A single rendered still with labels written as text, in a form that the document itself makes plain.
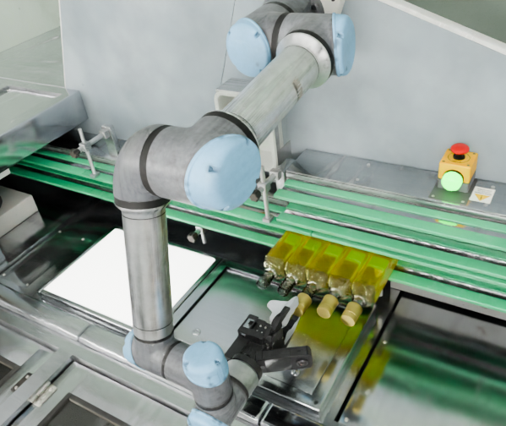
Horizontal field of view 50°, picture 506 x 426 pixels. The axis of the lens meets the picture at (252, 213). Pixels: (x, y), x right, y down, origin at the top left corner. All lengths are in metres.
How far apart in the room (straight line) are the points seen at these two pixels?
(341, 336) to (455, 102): 0.60
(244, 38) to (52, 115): 0.96
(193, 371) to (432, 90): 0.80
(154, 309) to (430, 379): 0.66
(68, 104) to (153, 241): 1.11
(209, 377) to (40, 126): 1.17
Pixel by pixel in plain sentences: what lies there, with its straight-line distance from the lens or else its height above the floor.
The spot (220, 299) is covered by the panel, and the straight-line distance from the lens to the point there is 1.49.
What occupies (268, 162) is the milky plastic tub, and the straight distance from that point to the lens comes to 1.53.
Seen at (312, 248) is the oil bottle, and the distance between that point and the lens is 1.37.
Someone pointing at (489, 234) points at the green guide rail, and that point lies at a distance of 1.27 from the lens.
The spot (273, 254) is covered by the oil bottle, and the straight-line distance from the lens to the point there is 1.36.
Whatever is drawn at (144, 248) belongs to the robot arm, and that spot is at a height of 1.44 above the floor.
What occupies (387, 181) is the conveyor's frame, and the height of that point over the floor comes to 0.84.
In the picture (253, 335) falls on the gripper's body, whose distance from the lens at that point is 1.17.
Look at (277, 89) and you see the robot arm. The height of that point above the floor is 1.18.
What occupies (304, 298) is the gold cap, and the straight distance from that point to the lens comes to 1.26.
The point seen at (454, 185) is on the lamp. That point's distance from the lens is 1.30.
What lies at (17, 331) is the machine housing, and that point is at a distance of 1.70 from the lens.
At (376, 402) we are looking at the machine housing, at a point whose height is 1.22.
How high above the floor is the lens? 1.93
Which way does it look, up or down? 41 degrees down
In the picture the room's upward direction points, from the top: 137 degrees counter-clockwise
